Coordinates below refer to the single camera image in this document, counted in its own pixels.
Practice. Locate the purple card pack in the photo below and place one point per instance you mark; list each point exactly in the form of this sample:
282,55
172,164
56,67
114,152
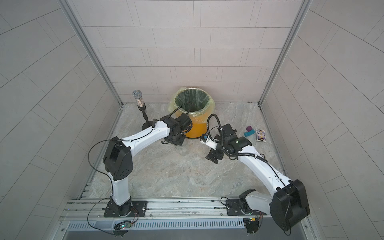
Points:
261,135

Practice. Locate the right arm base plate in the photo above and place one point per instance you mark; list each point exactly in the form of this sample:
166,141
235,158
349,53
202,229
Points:
239,207

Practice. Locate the aluminium mounting rail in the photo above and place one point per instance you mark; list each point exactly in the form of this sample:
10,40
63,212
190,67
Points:
164,208

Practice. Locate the controller board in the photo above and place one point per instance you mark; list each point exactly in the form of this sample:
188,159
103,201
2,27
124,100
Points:
120,229
251,225

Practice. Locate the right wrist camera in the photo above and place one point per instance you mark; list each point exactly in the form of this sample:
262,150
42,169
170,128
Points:
212,143

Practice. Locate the right controller board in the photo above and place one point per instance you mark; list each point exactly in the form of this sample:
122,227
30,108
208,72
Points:
251,225

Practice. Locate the orange trash bin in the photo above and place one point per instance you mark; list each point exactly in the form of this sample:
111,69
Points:
196,131

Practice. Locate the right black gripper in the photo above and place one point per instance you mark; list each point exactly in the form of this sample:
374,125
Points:
211,157

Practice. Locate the left controller board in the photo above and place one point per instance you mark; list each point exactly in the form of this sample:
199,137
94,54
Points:
120,229

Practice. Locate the black stand with shaker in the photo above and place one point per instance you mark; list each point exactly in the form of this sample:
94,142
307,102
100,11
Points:
137,94

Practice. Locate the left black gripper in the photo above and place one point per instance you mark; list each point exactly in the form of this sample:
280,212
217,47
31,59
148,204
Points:
180,143

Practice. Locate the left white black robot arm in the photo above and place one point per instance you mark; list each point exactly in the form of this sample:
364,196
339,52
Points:
118,159

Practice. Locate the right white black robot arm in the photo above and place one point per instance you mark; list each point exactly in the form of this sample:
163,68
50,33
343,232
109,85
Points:
287,202

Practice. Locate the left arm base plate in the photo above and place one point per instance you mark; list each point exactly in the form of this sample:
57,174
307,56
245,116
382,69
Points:
139,208

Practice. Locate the teal block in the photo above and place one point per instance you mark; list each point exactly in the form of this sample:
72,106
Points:
251,132

